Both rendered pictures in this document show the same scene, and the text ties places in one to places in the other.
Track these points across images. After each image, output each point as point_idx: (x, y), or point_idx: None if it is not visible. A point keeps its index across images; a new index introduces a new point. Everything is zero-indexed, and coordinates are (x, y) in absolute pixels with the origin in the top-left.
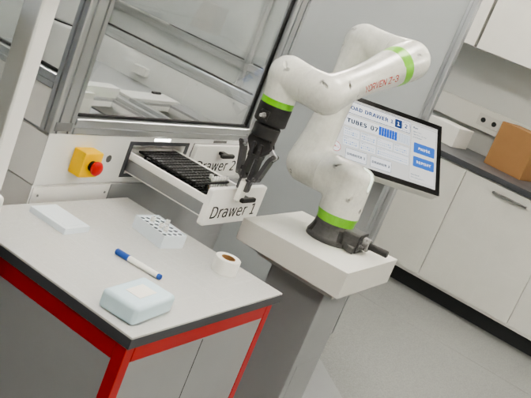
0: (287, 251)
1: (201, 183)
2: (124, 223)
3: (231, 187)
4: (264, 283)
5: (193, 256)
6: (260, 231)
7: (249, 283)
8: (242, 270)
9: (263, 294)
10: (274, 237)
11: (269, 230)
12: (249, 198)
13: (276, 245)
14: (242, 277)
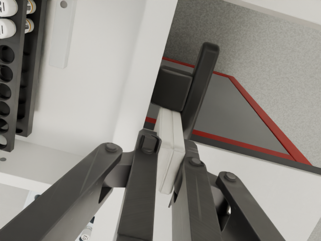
0: None
1: (14, 121)
2: (16, 207)
3: (123, 150)
4: (301, 180)
5: (157, 204)
6: (252, 5)
7: (273, 206)
8: (250, 166)
9: (306, 222)
10: (306, 21)
11: (283, 2)
12: (199, 101)
13: (315, 25)
14: (258, 196)
